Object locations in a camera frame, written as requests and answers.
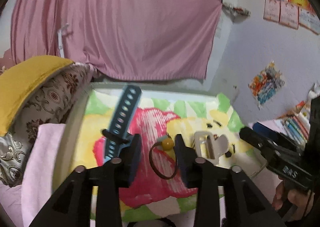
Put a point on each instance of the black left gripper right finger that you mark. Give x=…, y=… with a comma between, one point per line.
x=186, y=163

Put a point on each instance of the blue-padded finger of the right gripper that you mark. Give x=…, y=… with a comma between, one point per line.
x=261, y=136

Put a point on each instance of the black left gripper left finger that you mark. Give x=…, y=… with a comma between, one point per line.
x=130, y=158

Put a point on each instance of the brown hair tie yellow bead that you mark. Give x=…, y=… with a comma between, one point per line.
x=162, y=158

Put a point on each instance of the person's right hand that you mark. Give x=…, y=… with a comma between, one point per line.
x=302, y=201

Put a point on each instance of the white hair clip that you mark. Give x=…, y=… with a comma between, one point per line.
x=210, y=146

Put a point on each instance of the stack of books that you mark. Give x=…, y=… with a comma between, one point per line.
x=296, y=123

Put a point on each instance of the grey tray box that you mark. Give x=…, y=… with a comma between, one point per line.
x=82, y=144

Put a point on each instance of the colourful cartoon towel liner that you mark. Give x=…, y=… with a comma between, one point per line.
x=150, y=197

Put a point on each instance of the floral brocade pillow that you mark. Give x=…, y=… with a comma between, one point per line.
x=50, y=103

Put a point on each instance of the pink folded blanket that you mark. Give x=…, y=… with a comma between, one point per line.
x=38, y=174

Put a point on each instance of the pink curtain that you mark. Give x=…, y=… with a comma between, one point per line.
x=135, y=40

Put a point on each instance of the yellow pillow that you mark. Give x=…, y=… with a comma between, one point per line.
x=21, y=80

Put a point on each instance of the blue watch with strap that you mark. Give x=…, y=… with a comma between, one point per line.
x=117, y=137

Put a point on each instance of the colourful wall drawing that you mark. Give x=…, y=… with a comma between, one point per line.
x=266, y=84

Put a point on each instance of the wall certificates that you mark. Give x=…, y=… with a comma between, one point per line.
x=292, y=14

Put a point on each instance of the white window handle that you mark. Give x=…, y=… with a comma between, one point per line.
x=60, y=32

